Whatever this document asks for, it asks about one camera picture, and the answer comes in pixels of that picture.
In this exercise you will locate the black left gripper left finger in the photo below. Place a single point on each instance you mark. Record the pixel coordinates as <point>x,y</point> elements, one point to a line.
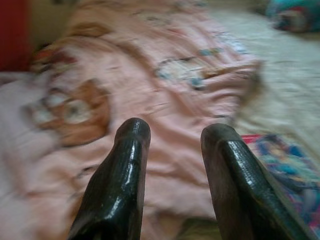
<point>117,190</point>

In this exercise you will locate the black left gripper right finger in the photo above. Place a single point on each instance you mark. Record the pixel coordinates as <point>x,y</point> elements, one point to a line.
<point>247,195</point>

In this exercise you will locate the colourful comic book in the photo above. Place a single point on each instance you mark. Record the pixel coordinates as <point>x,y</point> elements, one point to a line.
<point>287,160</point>

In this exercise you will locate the pink cartoon blanket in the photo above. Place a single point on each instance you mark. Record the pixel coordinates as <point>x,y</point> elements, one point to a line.
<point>162,100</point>

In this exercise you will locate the red white blue striped bolster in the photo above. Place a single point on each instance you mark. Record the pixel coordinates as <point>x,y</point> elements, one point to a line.
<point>292,15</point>

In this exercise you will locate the large red cushion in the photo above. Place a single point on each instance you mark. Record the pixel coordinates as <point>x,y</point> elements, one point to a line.
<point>12,32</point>

